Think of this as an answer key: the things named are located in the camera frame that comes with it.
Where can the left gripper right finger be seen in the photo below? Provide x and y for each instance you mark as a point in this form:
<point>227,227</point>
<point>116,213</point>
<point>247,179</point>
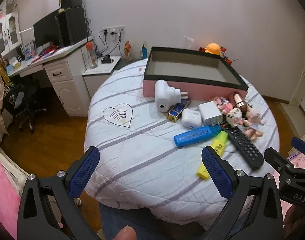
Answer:
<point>253,208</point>

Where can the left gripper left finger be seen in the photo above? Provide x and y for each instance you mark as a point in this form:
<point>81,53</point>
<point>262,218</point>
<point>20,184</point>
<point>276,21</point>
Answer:
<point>36,219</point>

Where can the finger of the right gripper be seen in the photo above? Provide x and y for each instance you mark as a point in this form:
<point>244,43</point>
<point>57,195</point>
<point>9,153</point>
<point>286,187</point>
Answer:
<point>298,144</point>
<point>282,166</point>

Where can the black remote control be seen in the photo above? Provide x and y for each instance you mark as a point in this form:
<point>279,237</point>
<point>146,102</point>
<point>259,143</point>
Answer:
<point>251,155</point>

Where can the pink doll figure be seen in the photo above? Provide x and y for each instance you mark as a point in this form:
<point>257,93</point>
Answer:
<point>251,122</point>

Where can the pink white brick figure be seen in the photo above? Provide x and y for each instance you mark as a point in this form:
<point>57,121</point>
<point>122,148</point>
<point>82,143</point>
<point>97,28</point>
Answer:
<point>234,117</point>

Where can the blue highlighter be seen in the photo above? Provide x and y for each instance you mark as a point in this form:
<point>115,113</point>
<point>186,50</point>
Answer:
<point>196,136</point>

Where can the white earbuds case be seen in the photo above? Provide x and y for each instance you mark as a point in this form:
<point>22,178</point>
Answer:
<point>191,118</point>

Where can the white round plug adapter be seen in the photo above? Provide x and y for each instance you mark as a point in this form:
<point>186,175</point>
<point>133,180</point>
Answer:
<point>166,96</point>

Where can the person's right hand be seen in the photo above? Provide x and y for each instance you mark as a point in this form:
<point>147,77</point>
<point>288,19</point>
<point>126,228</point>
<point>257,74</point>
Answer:
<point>294,223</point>

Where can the person's left hand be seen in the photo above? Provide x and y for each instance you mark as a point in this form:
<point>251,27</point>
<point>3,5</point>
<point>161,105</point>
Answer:
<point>126,233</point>

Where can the rose gold cylinder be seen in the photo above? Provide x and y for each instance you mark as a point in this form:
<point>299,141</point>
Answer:
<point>237,100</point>

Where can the pink purple brick figure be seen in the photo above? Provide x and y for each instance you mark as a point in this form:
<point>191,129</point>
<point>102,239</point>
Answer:
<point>223,104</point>

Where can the white square charger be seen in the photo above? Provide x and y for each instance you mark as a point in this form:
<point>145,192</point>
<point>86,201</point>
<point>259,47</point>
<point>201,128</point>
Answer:
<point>210,114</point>

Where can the pink box with black rim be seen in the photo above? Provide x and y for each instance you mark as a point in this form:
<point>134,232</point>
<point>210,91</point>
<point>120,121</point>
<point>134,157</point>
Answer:
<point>202,75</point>

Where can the blue and gold small box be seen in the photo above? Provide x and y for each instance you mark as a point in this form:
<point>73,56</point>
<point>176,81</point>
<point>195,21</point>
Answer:
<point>176,111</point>

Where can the orange plush toy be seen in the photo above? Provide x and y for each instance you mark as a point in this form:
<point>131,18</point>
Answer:
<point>213,48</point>

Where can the white low side cabinet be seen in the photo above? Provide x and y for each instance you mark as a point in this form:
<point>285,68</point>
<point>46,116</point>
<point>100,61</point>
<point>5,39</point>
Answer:
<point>95,77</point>

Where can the white desk with drawers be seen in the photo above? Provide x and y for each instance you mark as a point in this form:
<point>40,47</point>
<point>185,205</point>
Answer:
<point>65,68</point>

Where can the bottle with orange cap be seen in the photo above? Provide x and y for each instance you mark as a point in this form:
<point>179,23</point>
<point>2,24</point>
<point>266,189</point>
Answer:
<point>92,56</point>

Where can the small black device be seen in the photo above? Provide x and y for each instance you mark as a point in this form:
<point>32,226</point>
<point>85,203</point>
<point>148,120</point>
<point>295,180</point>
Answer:
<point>107,59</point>

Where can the blue white snack bag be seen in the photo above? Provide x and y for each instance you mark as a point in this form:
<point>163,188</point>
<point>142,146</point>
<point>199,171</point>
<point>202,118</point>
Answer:
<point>144,51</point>

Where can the black computer monitor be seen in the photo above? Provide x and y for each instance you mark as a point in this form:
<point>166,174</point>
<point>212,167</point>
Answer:
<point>45,30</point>

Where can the white glass door cabinet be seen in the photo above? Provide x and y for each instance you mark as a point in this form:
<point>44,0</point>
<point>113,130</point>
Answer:
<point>10,38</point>

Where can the orange snack bag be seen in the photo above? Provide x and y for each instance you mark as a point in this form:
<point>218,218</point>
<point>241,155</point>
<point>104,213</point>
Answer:
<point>127,51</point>

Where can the black computer tower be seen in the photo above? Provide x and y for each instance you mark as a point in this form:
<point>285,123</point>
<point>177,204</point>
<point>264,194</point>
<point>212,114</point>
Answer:
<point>71,26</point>

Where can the white wall power strip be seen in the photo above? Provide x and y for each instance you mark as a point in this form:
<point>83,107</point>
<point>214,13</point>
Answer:
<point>114,30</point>

